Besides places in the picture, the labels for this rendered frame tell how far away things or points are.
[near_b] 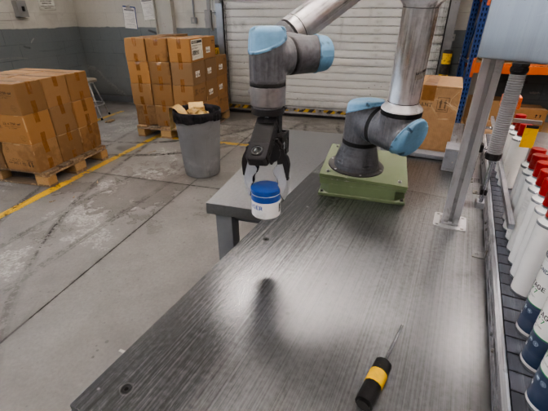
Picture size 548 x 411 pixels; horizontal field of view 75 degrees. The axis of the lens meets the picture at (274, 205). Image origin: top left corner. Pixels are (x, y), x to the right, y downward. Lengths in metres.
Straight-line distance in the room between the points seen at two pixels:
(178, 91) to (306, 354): 4.10
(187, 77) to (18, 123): 1.80
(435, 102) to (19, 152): 3.29
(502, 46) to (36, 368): 2.03
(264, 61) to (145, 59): 4.01
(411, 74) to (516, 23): 0.25
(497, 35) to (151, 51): 4.06
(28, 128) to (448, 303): 3.39
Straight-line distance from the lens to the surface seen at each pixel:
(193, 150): 3.37
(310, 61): 0.80
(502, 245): 1.03
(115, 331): 2.02
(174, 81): 4.56
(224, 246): 1.28
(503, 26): 0.97
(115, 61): 7.11
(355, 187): 1.20
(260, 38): 0.74
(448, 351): 0.77
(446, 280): 0.93
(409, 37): 1.04
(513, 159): 1.33
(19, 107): 3.62
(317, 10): 0.96
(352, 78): 5.44
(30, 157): 3.76
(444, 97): 1.66
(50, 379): 1.94
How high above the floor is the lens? 1.37
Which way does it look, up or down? 28 degrees down
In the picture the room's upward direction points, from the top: straight up
